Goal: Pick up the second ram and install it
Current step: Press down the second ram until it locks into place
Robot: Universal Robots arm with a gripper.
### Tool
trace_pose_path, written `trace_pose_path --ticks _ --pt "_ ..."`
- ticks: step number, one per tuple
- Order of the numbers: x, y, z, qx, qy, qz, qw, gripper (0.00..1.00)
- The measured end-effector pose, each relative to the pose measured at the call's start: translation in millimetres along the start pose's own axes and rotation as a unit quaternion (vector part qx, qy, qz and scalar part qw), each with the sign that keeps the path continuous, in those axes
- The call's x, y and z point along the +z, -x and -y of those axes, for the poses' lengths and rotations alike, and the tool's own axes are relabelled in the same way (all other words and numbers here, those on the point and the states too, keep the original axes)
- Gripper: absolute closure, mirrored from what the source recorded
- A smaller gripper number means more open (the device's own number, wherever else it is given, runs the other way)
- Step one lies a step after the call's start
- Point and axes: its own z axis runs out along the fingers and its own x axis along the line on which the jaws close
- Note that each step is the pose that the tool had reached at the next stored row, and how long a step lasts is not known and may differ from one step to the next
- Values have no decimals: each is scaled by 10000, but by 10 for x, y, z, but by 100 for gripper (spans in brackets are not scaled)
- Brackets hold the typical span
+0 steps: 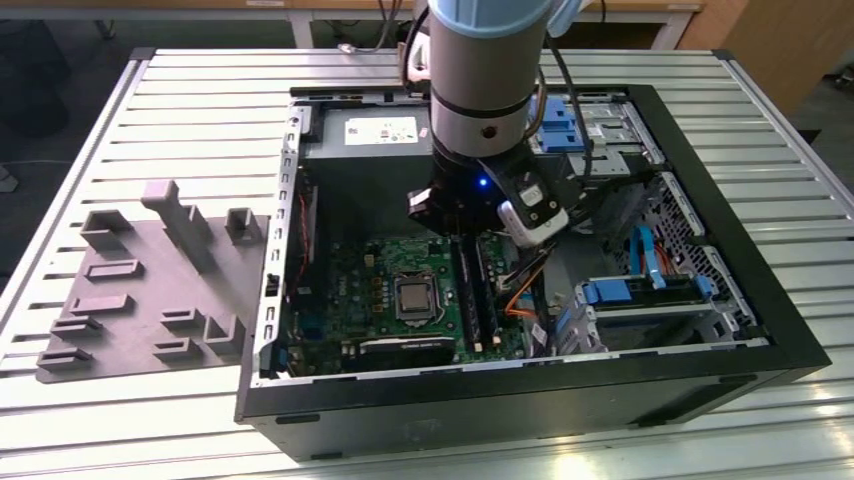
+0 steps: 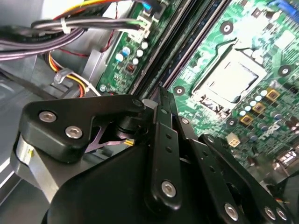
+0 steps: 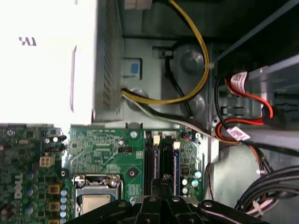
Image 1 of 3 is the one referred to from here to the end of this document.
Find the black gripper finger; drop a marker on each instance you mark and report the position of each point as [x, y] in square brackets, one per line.
[422, 205]

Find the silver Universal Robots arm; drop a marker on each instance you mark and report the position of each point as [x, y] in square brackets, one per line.
[481, 75]

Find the grey power supply unit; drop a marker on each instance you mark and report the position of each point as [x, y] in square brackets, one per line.
[361, 190]

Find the black CPU socket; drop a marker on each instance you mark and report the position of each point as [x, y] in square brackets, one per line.
[416, 276]

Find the blue drive latch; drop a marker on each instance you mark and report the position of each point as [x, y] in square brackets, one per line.
[568, 142]

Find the silver CPU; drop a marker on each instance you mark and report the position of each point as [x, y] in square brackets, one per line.
[416, 298]

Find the green motherboard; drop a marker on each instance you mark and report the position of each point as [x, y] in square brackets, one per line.
[348, 280]

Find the black case fan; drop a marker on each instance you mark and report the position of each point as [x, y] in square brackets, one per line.
[322, 270]

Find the metal drive cage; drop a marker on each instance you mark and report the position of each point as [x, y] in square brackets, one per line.
[624, 162]

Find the hard disk in blue carrier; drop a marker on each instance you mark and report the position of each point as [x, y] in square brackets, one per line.
[608, 292]

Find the black graphics card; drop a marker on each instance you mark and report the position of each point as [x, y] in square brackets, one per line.
[401, 355]

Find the metal disk bay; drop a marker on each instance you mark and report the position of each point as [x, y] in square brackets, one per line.
[657, 312]

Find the black PC case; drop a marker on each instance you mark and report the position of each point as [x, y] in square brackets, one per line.
[468, 415]

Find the grey parts rack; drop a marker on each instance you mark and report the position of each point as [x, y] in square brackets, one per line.
[154, 300]

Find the wooden cabinet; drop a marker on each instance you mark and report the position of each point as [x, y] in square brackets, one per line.
[781, 45]

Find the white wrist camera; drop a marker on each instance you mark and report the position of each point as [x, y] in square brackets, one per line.
[534, 232]

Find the white desk frame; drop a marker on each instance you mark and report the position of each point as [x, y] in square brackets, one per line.
[676, 30]

